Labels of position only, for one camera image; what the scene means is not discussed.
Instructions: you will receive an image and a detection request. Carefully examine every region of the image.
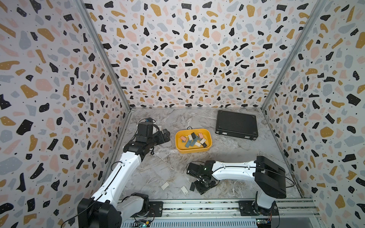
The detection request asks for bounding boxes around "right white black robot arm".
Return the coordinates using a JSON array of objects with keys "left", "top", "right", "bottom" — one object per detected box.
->
[{"left": 186, "top": 156, "right": 287, "bottom": 216}]

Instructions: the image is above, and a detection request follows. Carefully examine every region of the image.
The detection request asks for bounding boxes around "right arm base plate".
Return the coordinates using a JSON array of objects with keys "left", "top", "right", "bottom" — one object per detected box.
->
[{"left": 238, "top": 200, "right": 279, "bottom": 216}]

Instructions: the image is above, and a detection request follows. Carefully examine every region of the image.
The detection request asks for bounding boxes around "blue eraser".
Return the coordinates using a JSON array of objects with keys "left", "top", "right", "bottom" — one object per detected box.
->
[
  {"left": 185, "top": 140, "right": 192, "bottom": 148},
  {"left": 191, "top": 139, "right": 197, "bottom": 146}
]

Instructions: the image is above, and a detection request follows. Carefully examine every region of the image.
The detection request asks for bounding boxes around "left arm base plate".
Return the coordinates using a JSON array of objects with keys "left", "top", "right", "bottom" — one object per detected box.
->
[{"left": 142, "top": 201, "right": 163, "bottom": 218}]

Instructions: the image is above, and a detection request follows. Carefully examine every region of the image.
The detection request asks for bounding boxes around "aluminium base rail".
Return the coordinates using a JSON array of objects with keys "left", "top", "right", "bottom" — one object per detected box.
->
[{"left": 120, "top": 198, "right": 325, "bottom": 228}]

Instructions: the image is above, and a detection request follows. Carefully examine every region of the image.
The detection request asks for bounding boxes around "yellow plastic storage box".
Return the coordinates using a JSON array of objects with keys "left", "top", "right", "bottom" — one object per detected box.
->
[{"left": 175, "top": 128, "right": 212, "bottom": 154}]

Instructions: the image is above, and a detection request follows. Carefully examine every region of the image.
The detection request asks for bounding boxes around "black hard case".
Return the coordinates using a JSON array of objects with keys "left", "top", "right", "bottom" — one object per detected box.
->
[{"left": 215, "top": 110, "right": 258, "bottom": 140}]

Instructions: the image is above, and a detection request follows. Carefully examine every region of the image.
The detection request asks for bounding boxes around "white eraser bottom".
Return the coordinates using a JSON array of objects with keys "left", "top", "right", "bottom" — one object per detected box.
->
[{"left": 181, "top": 186, "right": 189, "bottom": 195}]

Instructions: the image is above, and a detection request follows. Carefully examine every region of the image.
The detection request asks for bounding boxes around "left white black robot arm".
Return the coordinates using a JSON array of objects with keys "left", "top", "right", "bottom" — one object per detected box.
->
[{"left": 77, "top": 118, "right": 171, "bottom": 228}]

